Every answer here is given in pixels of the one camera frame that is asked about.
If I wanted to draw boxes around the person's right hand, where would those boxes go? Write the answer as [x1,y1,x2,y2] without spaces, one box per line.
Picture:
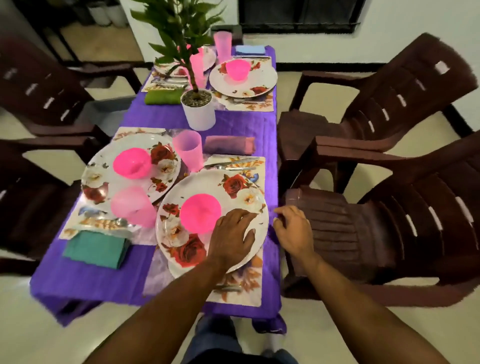
[272,205,316,264]

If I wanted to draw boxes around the black window grille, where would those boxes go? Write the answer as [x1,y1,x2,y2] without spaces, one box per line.
[238,0,367,34]

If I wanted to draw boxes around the purple tablecloth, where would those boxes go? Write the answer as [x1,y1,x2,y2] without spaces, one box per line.
[29,45,287,334]

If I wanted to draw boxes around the brown plastic armchair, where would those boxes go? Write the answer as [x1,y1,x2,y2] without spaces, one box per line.
[279,131,480,308]
[277,32,479,196]
[0,37,143,137]
[0,137,109,276]

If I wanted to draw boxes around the person's left hand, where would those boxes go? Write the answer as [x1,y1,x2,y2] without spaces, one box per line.
[208,208,259,271]

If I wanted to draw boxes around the floral placemat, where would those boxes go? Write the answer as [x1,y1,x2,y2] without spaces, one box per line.
[141,64,188,92]
[59,127,177,246]
[144,154,267,308]
[212,56,274,112]

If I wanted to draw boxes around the pink plastic tumbler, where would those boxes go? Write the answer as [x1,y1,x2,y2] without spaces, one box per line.
[189,47,207,89]
[172,130,203,173]
[110,186,157,229]
[214,31,233,64]

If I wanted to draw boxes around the white floral dinner plate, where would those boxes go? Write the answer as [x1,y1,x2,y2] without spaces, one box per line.
[154,46,217,77]
[81,133,182,216]
[209,57,278,99]
[155,169,270,280]

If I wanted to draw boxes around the teal folded napkin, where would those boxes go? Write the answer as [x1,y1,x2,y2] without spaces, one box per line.
[62,230,131,270]

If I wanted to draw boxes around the person's blue jeans legs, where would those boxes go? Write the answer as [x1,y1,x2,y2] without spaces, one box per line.
[182,315,299,364]

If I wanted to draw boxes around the black metal rack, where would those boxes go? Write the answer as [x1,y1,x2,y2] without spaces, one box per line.
[11,0,94,65]

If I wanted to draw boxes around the pink plastic bowl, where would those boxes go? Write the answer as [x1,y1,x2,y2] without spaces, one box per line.
[225,59,251,82]
[113,148,152,180]
[179,193,222,235]

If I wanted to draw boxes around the mauve folded napkin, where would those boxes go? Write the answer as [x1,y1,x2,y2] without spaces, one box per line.
[203,136,256,155]

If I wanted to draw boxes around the green plant in white pot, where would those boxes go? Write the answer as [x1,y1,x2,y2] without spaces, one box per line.
[129,0,226,131]

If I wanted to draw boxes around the green folded napkin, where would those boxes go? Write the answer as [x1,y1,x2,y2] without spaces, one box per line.
[144,88,185,105]

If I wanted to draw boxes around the person's left forearm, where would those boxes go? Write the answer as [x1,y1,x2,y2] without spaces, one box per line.
[84,259,241,364]

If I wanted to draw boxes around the white container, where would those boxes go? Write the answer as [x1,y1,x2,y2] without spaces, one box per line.
[107,2,128,28]
[87,2,111,27]

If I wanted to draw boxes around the person's right forearm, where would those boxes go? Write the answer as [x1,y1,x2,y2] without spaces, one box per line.
[294,249,451,364]

